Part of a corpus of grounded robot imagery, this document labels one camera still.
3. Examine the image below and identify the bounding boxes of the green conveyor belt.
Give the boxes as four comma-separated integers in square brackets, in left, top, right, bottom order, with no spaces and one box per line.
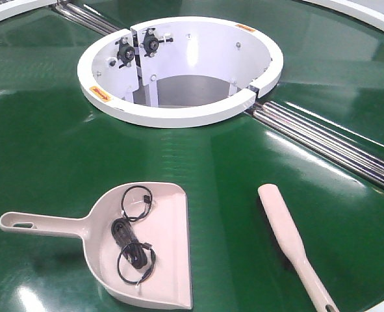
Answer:
[0,1,384,311]

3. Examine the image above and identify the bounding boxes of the pink hand broom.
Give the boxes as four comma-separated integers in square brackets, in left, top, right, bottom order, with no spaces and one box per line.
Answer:
[257,184,339,311]

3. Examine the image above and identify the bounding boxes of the black usb cable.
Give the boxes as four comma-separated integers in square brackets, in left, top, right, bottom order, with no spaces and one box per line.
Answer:
[109,185,157,287]

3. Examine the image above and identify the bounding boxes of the right black bearing mount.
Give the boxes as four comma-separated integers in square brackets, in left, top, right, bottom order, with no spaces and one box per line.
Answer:
[139,27,174,57]

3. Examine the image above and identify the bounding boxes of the white outer rim right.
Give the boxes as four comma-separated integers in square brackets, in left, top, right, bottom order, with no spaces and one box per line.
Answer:
[305,0,384,32]

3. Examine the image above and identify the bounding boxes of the white central ring guard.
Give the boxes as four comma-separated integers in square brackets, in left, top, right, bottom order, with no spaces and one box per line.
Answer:
[77,16,284,128]

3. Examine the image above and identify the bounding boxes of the left black bearing mount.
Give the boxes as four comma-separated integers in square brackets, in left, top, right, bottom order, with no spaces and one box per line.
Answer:
[115,37,135,69]

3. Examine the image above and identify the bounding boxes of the black bearing mount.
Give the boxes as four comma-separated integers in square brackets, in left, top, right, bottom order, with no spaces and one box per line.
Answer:
[115,37,135,69]
[139,27,174,57]

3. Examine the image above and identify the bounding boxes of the pink plastic dustpan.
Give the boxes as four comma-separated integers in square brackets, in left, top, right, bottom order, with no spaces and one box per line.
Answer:
[0,182,192,309]

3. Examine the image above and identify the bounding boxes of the white outer rim left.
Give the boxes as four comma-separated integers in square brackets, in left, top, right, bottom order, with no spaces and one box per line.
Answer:
[0,0,57,21]

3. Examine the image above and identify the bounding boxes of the white rim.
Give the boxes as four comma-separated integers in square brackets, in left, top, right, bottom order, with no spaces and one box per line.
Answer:
[0,0,57,21]
[305,0,384,32]

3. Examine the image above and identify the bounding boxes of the upper left steel rollers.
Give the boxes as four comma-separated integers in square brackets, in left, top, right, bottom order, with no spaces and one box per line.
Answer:
[51,1,121,36]

